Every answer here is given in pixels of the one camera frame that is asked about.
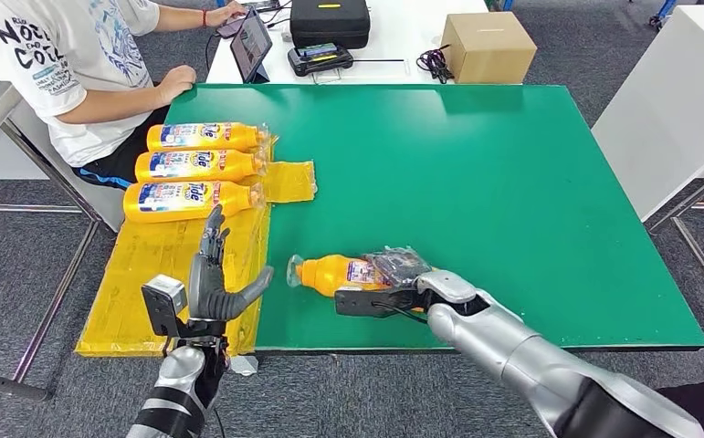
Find person's left hand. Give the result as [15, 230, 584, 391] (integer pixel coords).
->
[205, 1, 248, 29]

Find pink smartphone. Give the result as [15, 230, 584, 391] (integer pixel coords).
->
[215, 16, 248, 40]

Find brown cardboard box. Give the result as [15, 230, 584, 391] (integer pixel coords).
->
[440, 12, 538, 85]

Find person's right hand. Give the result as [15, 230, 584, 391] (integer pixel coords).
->
[156, 64, 198, 105]

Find white desk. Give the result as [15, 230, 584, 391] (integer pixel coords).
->
[205, 0, 490, 86]

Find black handheld controller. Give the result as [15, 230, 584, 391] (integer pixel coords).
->
[287, 43, 355, 78]

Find black cable bundle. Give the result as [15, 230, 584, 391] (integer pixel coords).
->
[415, 45, 456, 85]

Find clear acrylic stand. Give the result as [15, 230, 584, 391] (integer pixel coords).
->
[312, 66, 345, 85]

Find orange detergent bottle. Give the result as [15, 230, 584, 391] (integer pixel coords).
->
[146, 121, 270, 153]
[134, 148, 268, 183]
[122, 180, 266, 224]
[286, 253, 436, 299]

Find white table steel legs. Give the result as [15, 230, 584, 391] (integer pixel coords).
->
[591, 5, 704, 325]

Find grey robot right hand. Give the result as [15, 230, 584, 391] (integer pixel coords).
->
[362, 245, 435, 293]

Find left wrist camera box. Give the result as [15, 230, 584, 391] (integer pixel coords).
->
[141, 274, 189, 339]

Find black carrying case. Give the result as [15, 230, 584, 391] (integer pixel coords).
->
[289, 0, 372, 51]

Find stainless steel bench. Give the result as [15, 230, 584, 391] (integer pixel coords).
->
[0, 81, 128, 403]

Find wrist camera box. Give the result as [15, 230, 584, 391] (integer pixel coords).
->
[141, 274, 189, 339]
[334, 287, 433, 319]

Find white table foot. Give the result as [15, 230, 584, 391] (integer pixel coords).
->
[229, 355, 260, 377]

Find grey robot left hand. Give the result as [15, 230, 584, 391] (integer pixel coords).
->
[186, 203, 275, 323]

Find yellow taped cardboard board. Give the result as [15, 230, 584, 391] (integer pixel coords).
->
[75, 133, 319, 358]

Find black tablet on stand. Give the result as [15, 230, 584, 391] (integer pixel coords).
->
[230, 6, 274, 85]

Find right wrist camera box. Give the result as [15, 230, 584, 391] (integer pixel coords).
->
[334, 287, 433, 319]

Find blue steel cart frame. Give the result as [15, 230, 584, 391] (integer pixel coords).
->
[647, 0, 680, 30]

